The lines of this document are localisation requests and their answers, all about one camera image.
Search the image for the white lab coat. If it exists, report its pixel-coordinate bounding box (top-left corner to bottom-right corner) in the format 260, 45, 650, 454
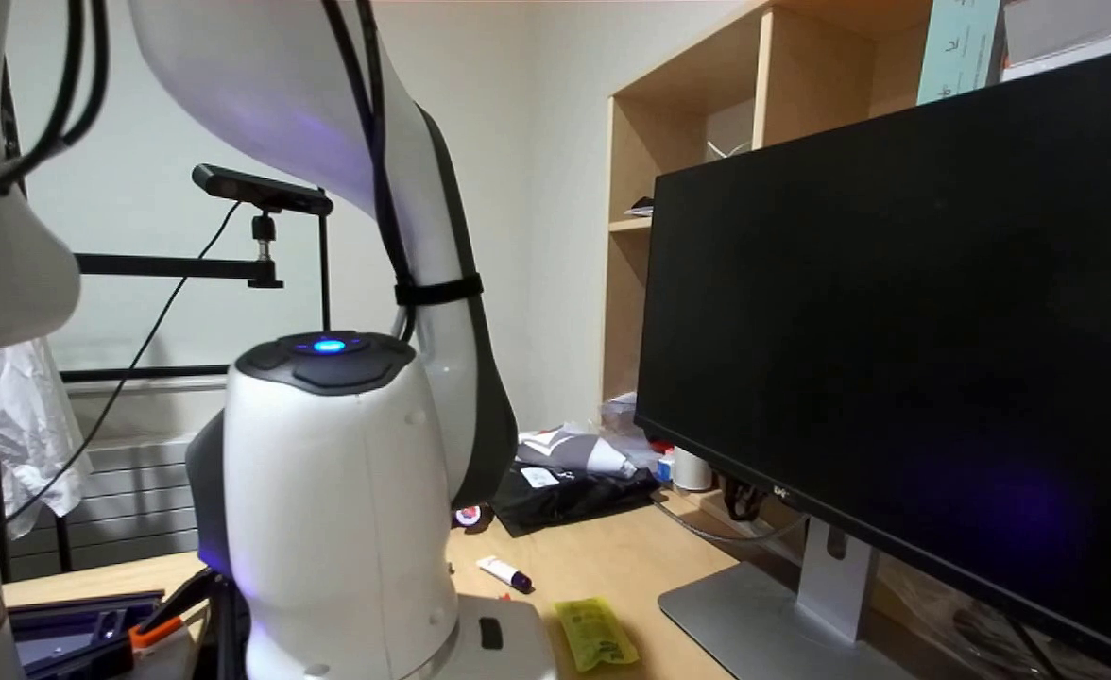
0, 336, 85, 543

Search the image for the black bag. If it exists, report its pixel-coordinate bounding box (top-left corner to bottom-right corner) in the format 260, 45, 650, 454
208, 572, 253, 680

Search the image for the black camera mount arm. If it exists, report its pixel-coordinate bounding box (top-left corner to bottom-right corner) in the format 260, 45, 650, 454
77, 213, 286, 296

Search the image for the black bar camera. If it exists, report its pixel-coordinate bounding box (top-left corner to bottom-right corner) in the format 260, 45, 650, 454
187, 164, 337, 220

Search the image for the white cup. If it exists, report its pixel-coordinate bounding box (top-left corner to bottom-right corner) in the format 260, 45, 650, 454
670, 444, 719, 497

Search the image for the white tube black cap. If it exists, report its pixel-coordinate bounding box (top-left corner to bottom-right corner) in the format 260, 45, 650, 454
475, 553, 535, 597

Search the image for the orange handled tool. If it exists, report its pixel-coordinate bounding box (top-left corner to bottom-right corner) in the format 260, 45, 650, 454
126, 561, 229, 657

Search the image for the thin black camera cable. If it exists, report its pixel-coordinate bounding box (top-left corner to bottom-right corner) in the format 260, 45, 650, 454
2, 202, 244, 524

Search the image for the black framed window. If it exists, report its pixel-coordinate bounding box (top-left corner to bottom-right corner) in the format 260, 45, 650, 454
0, 0, 337, 386

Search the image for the wooden shelf unit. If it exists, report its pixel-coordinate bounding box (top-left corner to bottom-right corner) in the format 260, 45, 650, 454
599, 0, 937, 407

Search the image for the green snack packet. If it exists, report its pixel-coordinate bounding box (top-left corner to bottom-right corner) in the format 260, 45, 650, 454
553, 597, 647, 676

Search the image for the teal plank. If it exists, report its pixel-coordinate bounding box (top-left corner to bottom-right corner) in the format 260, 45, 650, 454
914, 0, 1006, 108

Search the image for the white radiator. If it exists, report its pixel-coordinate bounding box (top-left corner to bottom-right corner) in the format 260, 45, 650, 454
69, 430, 228, 563

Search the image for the black folded cloth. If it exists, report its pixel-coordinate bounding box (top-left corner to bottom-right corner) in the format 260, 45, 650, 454
487, 458, 665, 542

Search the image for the silver monitor stand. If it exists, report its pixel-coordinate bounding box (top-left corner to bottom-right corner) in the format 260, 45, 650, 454
657, 516, 919, 680

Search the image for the black computer monitor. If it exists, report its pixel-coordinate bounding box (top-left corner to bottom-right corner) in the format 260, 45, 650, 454
633, 33, 1111, 673

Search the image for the black monitor cable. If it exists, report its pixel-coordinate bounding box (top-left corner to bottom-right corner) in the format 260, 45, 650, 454
719, 473, 773, 524

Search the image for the small wooden table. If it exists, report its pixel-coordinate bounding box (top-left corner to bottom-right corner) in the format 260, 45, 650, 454
0, 543, 228, 680

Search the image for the blue plastic tray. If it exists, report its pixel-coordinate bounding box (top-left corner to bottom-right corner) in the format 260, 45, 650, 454
2, 597, 168, 680

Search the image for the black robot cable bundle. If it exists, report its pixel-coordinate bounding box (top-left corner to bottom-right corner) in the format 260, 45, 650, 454
0, 0, 525, 511

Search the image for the white grey cloth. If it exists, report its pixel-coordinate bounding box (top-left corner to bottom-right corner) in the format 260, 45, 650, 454
515, 424, 665, 485

